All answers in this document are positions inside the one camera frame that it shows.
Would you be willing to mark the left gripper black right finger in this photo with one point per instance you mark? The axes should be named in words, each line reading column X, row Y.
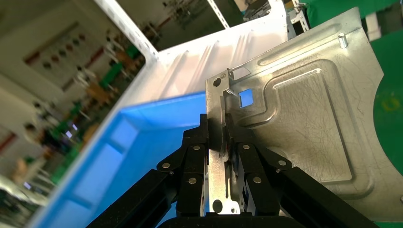
column 261, row 182

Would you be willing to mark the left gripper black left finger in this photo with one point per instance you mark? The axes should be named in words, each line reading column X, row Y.
column 189, row 176

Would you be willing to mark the stamped sheet metal plate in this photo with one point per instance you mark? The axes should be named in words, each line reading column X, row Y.
column 308, row 119

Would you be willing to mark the blue plastic bin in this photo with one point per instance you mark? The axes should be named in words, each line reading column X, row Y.
column 132, row 151

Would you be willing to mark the white metal shelf rack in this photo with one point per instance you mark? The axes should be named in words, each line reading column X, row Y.
column 189, row 63

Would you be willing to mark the white table leg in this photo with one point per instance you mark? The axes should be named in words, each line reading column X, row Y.
column 373, row 26

